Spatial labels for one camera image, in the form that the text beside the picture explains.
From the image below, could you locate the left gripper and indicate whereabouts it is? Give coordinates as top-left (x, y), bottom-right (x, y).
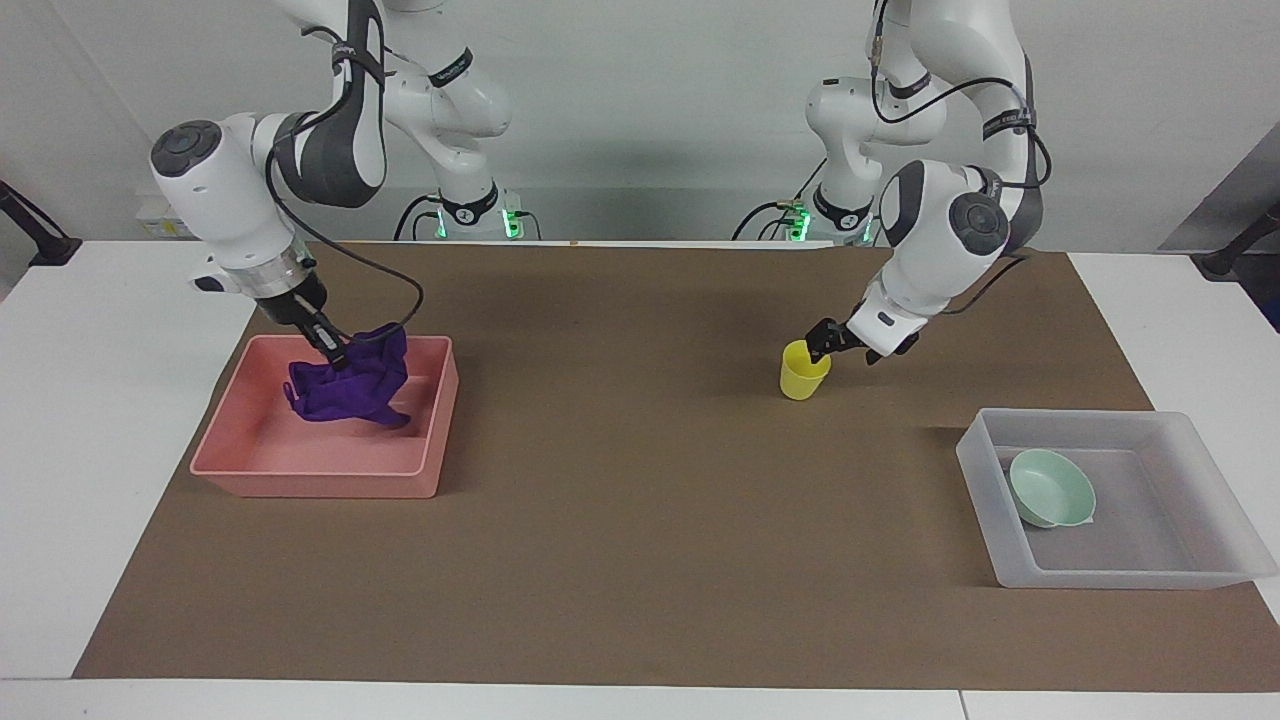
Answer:
top-left (806, 318), bottom-right (919, 367)

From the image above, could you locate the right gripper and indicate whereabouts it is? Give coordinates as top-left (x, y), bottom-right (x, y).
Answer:
top-left (262, 283), bottom-right (332, 337)

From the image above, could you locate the yellow plastic cup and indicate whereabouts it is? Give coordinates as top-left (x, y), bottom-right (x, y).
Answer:
top-left (780, 340), bottom-right (833, 402)

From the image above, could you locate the purple cloth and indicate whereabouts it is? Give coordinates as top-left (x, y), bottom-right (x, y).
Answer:
top-left (284, 322), bottom-right (413, 429)

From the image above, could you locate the clear plastic box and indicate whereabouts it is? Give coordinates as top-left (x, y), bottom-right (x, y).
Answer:
top-left (956, 408), bottom-right (1280, 590)

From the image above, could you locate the pink plastic tray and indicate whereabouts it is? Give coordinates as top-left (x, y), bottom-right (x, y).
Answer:
top-left (190, 335), bottom-right (461, 499)

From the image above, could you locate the black stand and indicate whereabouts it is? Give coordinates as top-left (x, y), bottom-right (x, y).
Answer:
top-left (0, 180), bottom-right (83, 267)
top-left (1198, 200), bottom-right (1280, 282)

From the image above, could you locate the light green bowl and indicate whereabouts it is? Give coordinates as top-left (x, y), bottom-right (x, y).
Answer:
top-left (1008, 449), bottom-right (1098, 529)

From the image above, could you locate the black cable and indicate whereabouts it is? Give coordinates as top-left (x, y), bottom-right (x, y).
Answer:
top-left (732, 158), bottom-right (831, 242)
top-left (264, 25), bottom-right (426, 347)
top-left (868, 0), bottom-right (1053, 317)
top-left (393, 194), bottom-right (443, 242)

